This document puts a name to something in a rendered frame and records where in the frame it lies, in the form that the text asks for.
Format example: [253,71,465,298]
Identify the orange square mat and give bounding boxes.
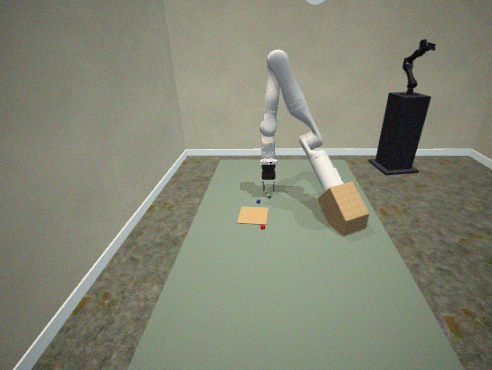
[237,207,268,225]

